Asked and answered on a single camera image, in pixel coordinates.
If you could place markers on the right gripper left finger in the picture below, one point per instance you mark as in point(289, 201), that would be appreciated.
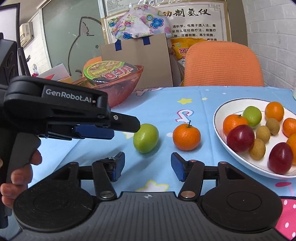
point(105, 172)

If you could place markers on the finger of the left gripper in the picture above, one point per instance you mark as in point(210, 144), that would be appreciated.
point(123, 122)

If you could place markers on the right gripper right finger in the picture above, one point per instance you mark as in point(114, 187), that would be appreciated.
point(191, 173)

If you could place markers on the green jujube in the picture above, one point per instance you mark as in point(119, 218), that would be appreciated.
point(253, 116)
point(146, 138)

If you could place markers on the mandarin with stem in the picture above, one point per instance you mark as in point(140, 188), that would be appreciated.
point(186, 137)
point(232, 121)

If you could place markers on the dark red plum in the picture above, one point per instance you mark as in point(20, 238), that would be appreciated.
point(241, 138)
point(280, 158)

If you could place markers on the small longan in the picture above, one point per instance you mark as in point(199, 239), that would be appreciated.
point(258, 150)

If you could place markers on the brown longan table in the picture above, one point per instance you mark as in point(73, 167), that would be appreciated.
point(263, 133)

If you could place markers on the large smooth orange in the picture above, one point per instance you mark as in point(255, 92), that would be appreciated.
point(292, 143)

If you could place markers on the mandarin orange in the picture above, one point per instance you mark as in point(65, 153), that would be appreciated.
point(289, 127)

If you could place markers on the person's left hand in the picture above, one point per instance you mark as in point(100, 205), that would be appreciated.
point(20, 179)

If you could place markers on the pink plastic bowl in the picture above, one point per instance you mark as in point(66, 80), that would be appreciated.
point(117, 90)

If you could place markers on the red snack box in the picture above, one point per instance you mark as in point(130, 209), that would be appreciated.
point(56, 73)

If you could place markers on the green cardboard box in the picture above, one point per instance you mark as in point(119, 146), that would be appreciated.
point(66, 80)

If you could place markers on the instant noodle cup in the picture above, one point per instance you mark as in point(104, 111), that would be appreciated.
point(103, 72)

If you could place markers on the mandarin with stem on plate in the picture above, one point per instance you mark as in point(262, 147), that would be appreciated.
point(232, 121)

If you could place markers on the brown cardboard box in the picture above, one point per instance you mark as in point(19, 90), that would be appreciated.
point(150, 52)

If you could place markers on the green jujube on plate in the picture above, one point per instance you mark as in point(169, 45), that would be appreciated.
point(253, 116)

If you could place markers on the brown longan on plate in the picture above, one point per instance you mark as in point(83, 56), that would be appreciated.
point(273, 125)

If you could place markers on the yellow snack bag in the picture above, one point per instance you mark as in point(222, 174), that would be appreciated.
point(180, 46)

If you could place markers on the orange at plate back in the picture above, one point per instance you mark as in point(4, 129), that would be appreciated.
point(274, 110)

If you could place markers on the floral cloth bag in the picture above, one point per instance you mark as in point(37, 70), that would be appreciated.
point(140, 21)

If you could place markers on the framed chinese text poster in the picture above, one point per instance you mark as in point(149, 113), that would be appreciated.
point(197, 19)

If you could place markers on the wall air conditioner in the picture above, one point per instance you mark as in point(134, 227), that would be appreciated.
point(26, 34)

